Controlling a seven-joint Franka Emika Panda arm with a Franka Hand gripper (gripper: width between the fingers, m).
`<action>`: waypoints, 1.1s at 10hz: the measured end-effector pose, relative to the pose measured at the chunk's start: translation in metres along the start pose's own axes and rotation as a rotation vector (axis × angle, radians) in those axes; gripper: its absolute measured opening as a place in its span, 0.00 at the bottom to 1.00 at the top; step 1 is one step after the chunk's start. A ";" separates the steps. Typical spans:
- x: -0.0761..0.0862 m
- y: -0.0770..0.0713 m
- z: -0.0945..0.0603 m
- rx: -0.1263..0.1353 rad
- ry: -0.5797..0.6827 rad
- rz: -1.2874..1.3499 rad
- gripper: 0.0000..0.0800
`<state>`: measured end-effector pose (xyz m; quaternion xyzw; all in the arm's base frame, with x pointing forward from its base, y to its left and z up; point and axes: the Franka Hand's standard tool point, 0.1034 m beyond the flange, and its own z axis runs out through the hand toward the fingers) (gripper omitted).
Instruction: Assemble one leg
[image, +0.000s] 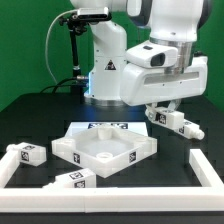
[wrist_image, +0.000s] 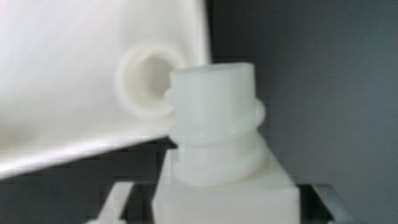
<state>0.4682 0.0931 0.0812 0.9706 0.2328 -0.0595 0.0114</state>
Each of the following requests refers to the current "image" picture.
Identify white marker sheet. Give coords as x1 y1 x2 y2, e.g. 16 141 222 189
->
65 122 148 137

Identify black camera stand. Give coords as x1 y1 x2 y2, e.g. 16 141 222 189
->
59 15 87 96

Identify grey camera cable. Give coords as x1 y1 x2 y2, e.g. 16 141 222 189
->
45 9 79 86

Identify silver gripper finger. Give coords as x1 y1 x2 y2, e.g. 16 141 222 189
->
168 99 181 110
145 105 156 122

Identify white square tabletop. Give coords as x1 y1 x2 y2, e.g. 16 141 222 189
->
52 125 157 178

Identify silver camera on stand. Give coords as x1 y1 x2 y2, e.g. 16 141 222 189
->
77 7 111 22

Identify white U-shaped fence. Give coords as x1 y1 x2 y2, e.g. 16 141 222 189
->
0 149 224 213

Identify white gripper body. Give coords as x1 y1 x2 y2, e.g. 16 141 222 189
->
120 56 208 106

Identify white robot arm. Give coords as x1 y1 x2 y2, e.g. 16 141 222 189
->
70 0 212 109

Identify black cables at base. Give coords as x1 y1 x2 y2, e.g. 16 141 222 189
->
39 75 90 94

